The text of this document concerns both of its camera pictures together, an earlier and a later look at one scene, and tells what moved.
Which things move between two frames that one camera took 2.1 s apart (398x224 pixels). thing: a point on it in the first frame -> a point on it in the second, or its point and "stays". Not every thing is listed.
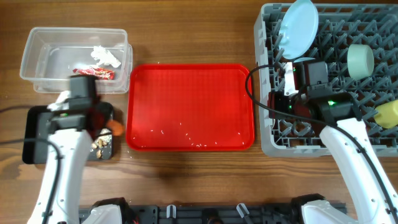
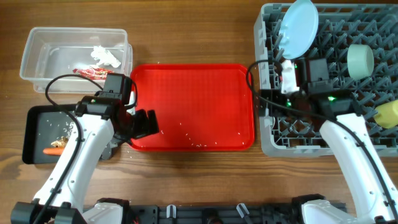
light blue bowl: (298, 27) stays
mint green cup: (360, 61) stays
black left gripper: (107, 108) -> (146, 128)
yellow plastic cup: (386, 114) stays
